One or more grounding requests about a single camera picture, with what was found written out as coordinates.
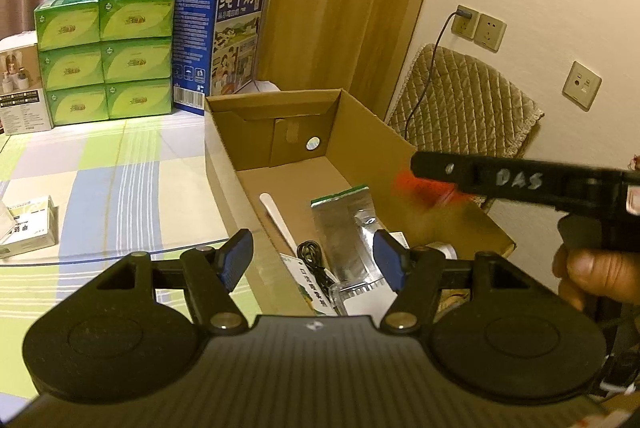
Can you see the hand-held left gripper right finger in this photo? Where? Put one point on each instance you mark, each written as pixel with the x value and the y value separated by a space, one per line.
pixel 387 258

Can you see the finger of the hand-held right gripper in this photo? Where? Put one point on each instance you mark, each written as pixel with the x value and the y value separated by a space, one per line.
pixel 515 180

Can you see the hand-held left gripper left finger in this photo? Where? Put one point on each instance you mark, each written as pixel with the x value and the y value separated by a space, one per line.
pixel 235 258

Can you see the red snack packet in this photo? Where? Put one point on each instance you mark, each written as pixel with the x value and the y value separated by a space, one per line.
pixel 430 195

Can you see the green medicine box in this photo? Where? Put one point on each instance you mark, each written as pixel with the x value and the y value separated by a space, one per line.
pixel 310 283

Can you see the cardboard box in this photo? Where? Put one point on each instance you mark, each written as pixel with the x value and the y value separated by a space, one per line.
pixel 360 143

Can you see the person's right hand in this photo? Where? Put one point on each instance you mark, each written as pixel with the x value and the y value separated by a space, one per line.
pixel 600 275

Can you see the silver foil packet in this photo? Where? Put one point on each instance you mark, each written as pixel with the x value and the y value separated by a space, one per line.
pixel 340 228

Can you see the white round lid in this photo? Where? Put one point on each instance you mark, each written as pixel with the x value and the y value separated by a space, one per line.
pixel 444 250

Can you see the white plastic spatula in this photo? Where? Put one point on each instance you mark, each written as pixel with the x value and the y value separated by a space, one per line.
pixel 277 218

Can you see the quilted beige chair cushion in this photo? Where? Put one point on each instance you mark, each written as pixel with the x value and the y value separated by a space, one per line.
pixel 465 103

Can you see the white paper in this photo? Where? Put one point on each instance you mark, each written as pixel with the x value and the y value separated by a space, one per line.
pixel 267 86

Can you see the long white box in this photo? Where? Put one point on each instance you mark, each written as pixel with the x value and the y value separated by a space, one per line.
pixel 30 228

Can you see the blue milk carton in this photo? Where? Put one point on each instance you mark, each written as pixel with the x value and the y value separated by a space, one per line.
pixel 195 38

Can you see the stack of green tissue boxes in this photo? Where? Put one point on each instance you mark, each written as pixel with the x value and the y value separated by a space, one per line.
pixel 105 58

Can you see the wooden door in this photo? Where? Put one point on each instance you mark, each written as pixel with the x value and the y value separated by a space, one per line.
pixel 350 8

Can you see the white product box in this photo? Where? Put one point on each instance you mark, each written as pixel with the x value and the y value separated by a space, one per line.
pixel 22 98

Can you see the wall socket with plug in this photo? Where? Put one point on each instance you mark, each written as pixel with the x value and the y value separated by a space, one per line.
pixel 465 26

